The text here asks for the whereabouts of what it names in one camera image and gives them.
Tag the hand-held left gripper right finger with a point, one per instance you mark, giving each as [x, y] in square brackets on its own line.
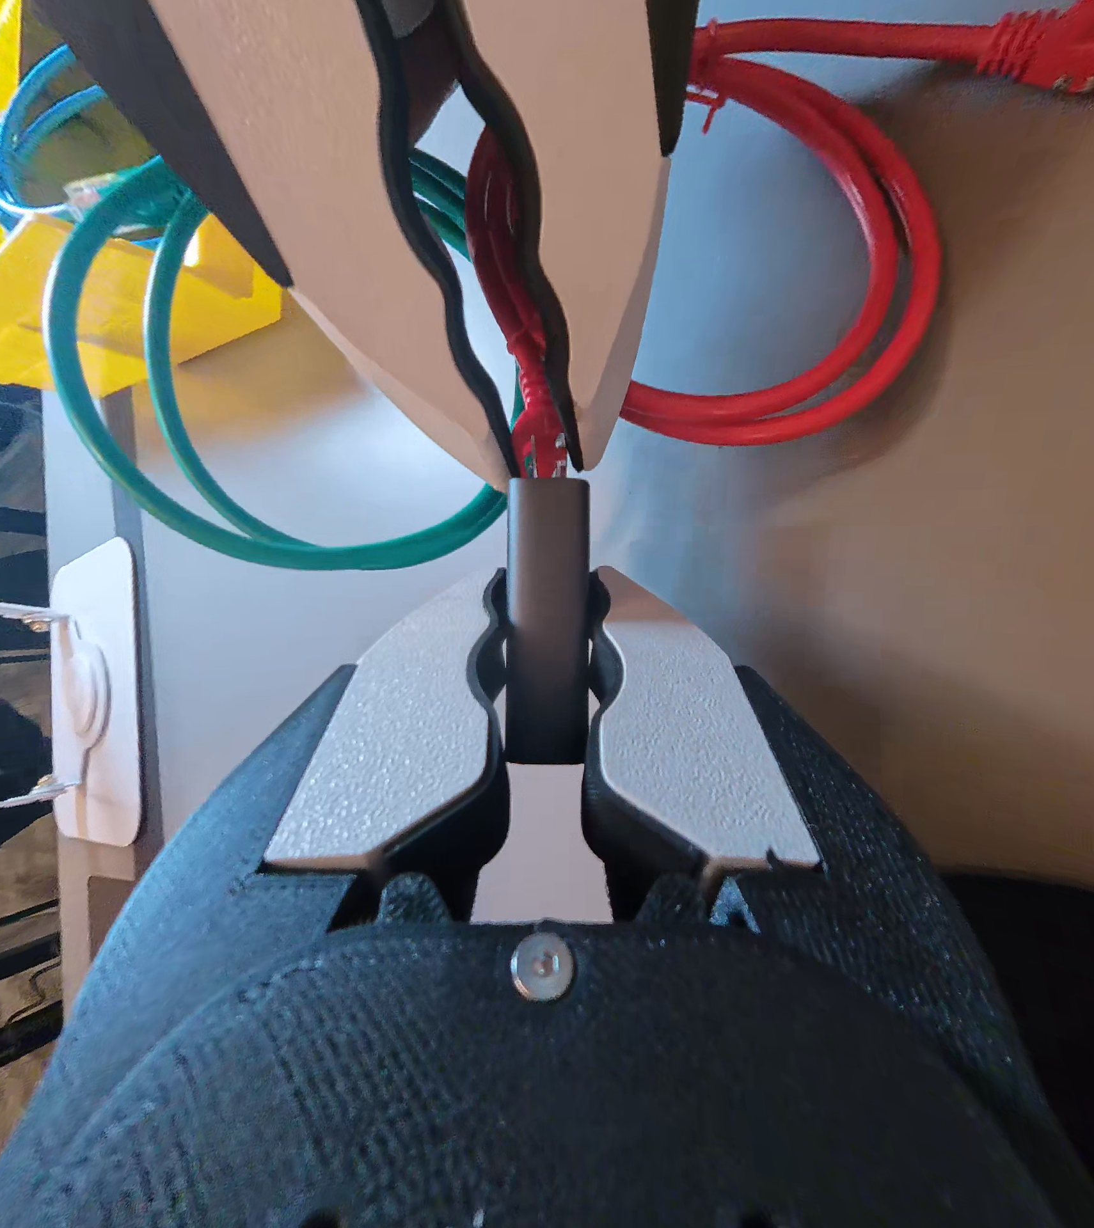
[691, 749]

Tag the white document stand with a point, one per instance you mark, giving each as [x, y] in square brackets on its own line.
[105, 672]

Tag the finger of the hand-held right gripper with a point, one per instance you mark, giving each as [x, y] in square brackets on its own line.
[316, 173]
[595, 192]

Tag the dark cloth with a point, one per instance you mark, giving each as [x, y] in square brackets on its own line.
[1064, 1037]

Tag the dark grey ethernet adapter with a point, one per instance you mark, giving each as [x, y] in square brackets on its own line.
[546, 615]

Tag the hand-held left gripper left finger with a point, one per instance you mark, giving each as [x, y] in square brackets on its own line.
[393, 749]

